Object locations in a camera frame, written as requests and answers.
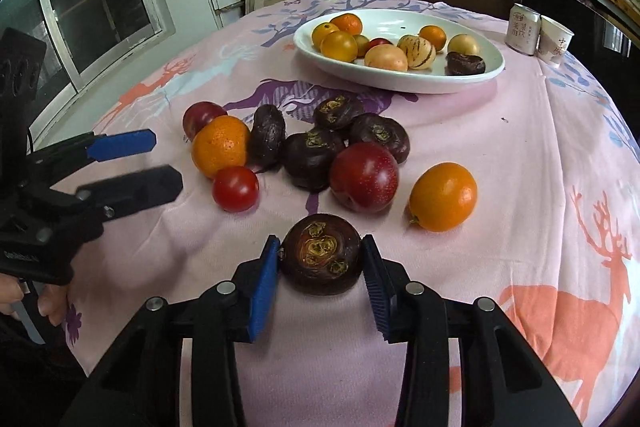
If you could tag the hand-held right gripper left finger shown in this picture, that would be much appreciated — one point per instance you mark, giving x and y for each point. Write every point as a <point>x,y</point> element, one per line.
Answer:
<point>265,292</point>

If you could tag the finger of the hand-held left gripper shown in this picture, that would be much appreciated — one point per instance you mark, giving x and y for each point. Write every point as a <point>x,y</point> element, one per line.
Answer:
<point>122,144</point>
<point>145,187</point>

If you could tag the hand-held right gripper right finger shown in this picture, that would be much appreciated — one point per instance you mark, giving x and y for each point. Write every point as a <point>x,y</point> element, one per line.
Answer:
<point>375,292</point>

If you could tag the large orange mandarin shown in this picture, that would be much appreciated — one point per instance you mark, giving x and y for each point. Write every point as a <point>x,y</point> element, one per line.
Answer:
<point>348,23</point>
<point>221,147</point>

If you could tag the white oval plate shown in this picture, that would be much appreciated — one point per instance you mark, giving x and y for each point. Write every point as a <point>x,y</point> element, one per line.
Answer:
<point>380,82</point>

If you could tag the small orange kumquat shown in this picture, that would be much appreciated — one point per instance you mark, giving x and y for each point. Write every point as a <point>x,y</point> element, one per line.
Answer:
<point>321,33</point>
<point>442,196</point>
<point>433,37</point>

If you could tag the pale orange oval fruit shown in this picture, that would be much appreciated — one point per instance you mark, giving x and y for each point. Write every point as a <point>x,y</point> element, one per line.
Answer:
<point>385,58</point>

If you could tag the yellow tomato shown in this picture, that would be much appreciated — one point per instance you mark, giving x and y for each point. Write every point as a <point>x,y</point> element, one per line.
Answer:
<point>339,46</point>

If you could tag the striped yellow pepino melon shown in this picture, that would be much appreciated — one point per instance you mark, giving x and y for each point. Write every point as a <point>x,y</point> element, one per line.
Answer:
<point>416,52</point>

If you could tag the small yellow-green fruit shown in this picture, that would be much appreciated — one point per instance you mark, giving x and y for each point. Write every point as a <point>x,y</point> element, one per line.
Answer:
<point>362,44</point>

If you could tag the red cherry tomato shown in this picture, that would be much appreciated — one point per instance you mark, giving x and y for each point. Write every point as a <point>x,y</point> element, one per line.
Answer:
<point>235,188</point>
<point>380,42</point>

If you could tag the small yellow round fruit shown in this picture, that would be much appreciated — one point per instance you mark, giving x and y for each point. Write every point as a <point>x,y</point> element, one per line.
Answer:
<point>463,43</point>

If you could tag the person's left hand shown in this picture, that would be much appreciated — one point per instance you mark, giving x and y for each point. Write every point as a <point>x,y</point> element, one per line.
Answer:
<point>55,304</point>

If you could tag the red plum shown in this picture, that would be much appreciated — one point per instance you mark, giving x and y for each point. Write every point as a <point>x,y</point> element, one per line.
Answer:
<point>364,177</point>
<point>200,114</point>

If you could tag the pink deer print tablecloth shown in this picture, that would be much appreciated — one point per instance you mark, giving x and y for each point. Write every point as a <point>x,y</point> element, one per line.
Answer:
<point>500,147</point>

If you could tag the silver drink can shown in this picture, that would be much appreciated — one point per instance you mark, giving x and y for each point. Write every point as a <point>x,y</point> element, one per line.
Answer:
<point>522,29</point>

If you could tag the white paper cup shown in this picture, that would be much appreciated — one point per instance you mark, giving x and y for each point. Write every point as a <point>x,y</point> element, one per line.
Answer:
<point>555,42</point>

